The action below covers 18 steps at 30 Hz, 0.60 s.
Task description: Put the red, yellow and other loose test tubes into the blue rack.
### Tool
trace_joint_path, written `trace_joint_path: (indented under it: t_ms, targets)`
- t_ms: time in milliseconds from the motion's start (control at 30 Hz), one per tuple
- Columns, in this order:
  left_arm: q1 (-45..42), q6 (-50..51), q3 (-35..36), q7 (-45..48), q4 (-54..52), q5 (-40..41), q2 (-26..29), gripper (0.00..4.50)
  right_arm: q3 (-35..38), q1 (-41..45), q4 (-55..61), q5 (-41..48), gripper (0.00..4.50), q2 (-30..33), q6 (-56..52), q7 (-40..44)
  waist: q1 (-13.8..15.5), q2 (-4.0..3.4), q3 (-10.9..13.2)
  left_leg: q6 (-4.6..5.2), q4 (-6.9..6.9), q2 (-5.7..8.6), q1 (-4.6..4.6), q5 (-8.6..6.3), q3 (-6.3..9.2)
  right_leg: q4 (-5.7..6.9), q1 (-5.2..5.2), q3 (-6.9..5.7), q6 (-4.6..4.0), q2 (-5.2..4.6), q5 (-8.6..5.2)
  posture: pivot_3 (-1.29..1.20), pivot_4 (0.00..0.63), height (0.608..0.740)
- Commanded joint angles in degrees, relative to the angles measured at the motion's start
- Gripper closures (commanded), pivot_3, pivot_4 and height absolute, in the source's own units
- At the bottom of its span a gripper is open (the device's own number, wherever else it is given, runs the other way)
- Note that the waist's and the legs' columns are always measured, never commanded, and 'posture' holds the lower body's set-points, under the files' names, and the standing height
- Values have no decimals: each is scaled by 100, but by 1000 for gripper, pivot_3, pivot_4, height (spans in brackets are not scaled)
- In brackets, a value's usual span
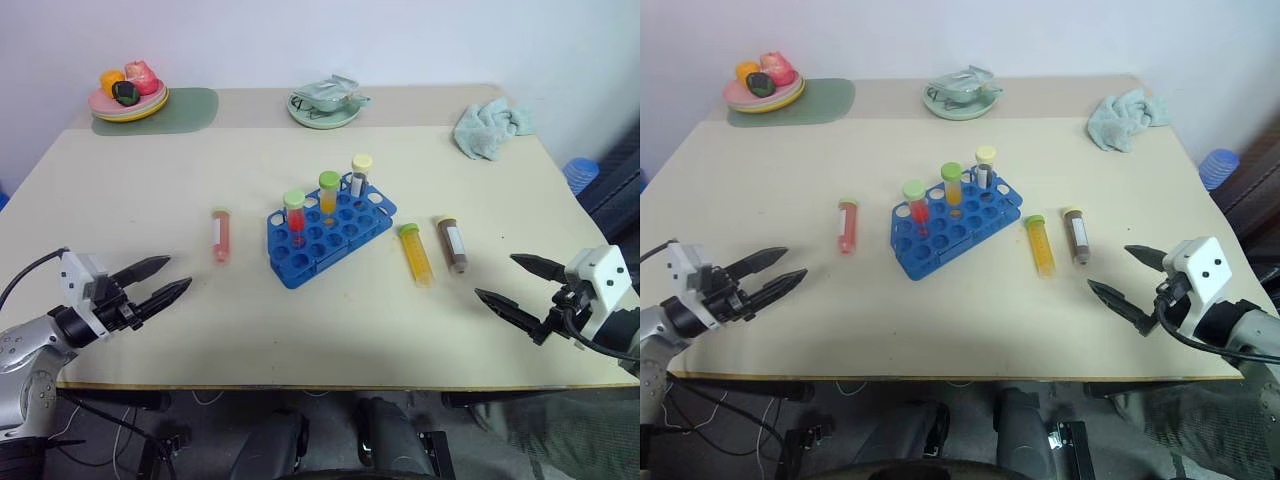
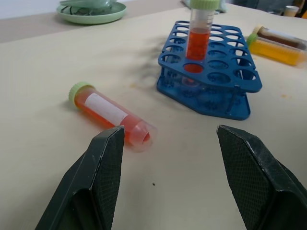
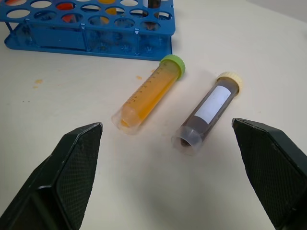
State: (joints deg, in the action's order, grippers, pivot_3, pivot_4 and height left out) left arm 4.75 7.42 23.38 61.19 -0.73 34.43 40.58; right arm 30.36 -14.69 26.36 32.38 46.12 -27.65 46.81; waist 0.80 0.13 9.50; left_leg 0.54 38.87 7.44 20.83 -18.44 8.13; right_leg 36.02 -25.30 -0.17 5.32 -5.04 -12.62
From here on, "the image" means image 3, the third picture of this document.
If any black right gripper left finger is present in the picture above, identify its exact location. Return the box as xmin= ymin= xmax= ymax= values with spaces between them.
xmin=0 ymin=122 xmax=104 ymax=230

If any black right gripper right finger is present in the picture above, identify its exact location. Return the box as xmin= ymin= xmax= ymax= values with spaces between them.
xmin=231 ymin=117 xmax=307 ymax=230

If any cream-capped dark liquid tube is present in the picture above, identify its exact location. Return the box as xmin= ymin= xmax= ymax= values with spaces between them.
xmin=171 ymin=71 xmax=243 ymax=157

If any green-capped orange liquid tube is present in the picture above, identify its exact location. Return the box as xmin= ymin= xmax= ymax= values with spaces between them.
xmin=111 ymin=54 xmax=187 ymax=136

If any blue plastic tube rack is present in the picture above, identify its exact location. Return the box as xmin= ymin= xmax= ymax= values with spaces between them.
xmin=0 ymin=0 xmax=176 ymax=62

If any red tube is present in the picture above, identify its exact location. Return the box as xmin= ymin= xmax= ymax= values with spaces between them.
xmin=56 ymin=1 xmax=81 ymax=24

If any dark brown tube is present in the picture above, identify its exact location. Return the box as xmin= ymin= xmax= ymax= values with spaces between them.
xmin=141 ymin=0 xmax=163 ymax=31

